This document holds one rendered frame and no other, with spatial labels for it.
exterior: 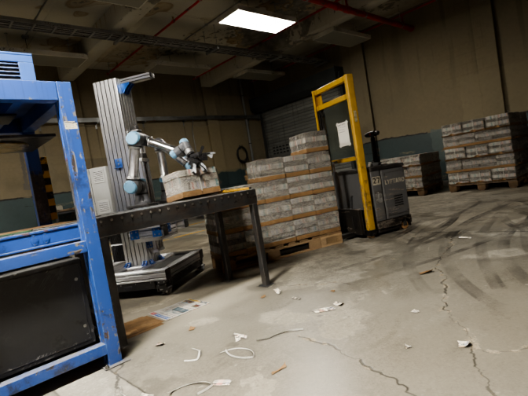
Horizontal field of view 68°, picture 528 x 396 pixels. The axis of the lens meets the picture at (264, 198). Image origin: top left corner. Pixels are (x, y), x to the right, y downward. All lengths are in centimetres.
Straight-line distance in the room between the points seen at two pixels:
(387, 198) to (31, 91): 370
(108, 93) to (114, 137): 42
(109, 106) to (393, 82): 785
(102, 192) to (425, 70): 806
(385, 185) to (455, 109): 542
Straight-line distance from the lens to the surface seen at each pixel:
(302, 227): 429
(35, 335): 239
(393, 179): 484
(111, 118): 407
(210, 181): 340
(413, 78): 1038
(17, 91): 233
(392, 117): 1058
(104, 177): 405
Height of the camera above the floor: 88
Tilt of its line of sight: 3 degrees down
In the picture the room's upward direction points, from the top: 9 degrees counter-clockwise
